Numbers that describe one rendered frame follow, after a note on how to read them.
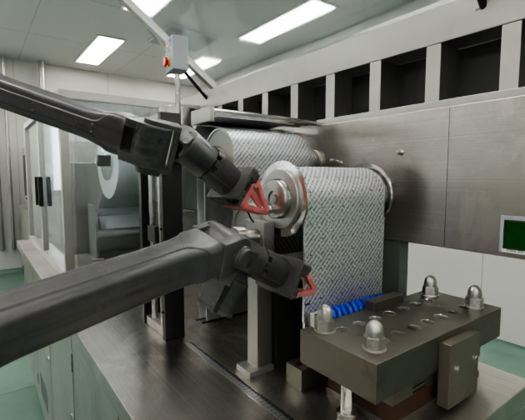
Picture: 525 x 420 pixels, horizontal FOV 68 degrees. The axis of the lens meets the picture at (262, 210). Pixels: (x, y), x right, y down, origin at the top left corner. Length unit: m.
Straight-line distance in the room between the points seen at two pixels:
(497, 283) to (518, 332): 0.36
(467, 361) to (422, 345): 0.12
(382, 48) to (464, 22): 0.20
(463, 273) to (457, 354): 2.82
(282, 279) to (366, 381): 0.20
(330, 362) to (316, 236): 0.22
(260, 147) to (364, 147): 0.27
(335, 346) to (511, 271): 2.83
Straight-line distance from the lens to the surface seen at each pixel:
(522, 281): 3.40
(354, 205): 0.81
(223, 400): 0.77
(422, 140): 0.95
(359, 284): 0.86
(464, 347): 0.78
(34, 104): 0.73
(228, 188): 0.67
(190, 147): 0.63
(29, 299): 0.41
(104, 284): 0.44
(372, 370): 0.62
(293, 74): 1.27
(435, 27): 0.99
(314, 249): 0.74
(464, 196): 0.90
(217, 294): 0.61
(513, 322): 3.50
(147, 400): 0.79
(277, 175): 0.75
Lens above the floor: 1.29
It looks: 5 degrees down
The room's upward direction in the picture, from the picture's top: straight up
